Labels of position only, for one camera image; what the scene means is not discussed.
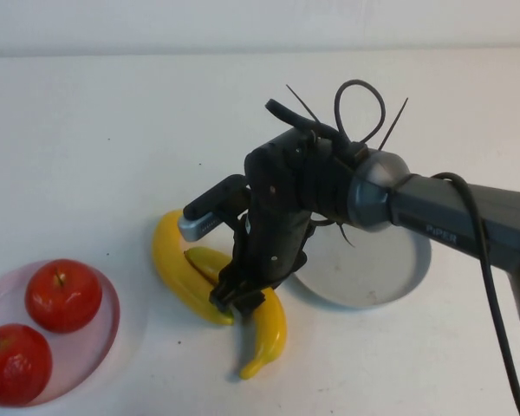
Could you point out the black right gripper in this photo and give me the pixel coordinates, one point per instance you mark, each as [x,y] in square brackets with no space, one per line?
[273,216]

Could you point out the yellow banana with green tip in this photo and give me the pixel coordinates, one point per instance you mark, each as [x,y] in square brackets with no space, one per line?
[173,268]

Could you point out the red apple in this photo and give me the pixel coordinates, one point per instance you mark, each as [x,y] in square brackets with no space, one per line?
[17,368]
[63,299]

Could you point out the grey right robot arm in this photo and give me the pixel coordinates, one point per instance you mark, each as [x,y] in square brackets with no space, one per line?
[416,203]

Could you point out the grey-blue round plate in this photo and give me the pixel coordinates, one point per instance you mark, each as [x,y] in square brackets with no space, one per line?
[359,277]

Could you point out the pink round plate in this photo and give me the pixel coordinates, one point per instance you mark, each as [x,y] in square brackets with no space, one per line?
[91,346]

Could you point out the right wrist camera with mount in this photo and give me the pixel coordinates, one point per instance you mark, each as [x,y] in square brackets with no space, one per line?
[199,225]

